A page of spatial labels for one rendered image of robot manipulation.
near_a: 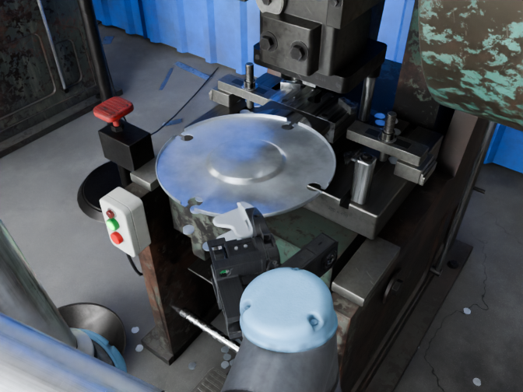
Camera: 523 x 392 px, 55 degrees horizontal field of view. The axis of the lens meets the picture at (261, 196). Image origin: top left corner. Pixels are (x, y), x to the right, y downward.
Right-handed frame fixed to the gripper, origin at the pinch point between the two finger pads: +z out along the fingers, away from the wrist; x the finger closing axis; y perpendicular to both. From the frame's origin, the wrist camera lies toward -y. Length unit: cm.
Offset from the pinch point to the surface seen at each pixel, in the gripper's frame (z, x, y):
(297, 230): 9.6, 15.0, -11.4
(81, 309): 55, 70, 39
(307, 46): 17.4, -15.9, -15.0
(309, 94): 31.3, -0.3, -21.0
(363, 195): 6.3, 7.1, -22.0
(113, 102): 42.4, 0.7, 16.9
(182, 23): 217, 44, -19
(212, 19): 199, 38, -32
